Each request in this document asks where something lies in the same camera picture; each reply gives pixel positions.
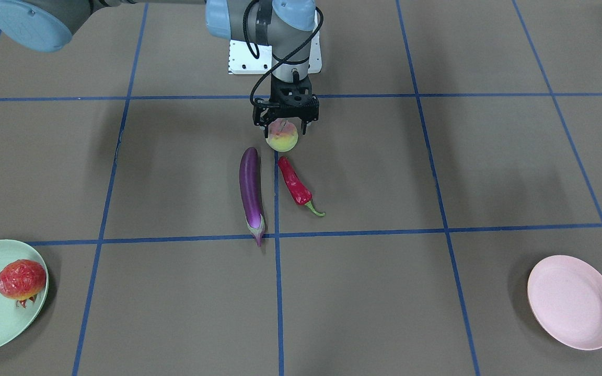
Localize yellow pink peach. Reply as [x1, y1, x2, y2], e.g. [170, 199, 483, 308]
[265, 117, 299, 152]

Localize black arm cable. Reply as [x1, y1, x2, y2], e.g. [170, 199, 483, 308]
[242, 0, 325, 108]

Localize pink plate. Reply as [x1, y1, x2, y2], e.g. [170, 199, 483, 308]
[526, 255, 602, 351]

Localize purple eggplant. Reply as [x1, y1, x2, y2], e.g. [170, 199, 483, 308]
[239, 147, 265, 247]

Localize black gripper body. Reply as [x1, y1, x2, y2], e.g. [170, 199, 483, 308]
[252, 78, 320, 126]

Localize blue tape grid lines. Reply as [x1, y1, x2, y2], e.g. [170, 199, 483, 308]
[0, 1, 602, 375]

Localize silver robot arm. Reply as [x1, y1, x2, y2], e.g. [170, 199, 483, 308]
[0, 1, 324, 136]

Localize red chili pepper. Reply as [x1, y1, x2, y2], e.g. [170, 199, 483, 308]
[277, 156, 325, 217]

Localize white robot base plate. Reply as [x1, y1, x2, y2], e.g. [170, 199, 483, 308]
[228, 31, 322, 75]

